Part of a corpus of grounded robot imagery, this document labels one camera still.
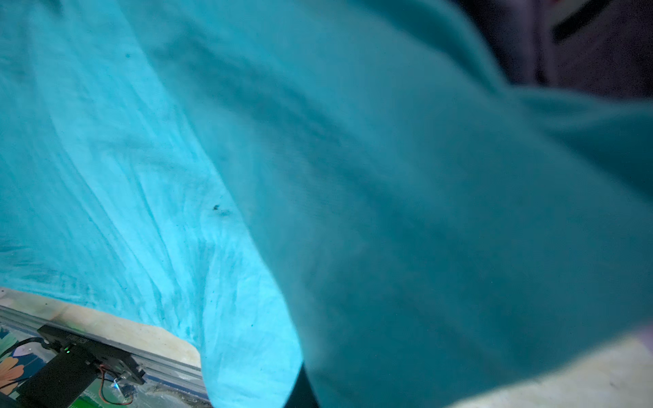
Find aluminium cage frame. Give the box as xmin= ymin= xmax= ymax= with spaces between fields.
xmin=1 ymin=307 xmax=210 ymax=407

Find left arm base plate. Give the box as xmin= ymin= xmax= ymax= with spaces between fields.
xmin=37 ymin=325 xmax=146 ymax=385

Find purple pants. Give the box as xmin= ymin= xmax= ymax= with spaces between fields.
xmin=457 ymin=1 xmax=652 ymax=100

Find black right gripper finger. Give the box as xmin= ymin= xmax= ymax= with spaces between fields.
xmin=284 ymin=365 xmax=319 ymax=408

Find teal pants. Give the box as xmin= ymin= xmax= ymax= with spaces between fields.
xmin=1 ymin=1 xmax=652 ymax=407

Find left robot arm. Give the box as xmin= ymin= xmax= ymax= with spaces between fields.
xmin=16 ymin=346 xmax=100 ymax=408

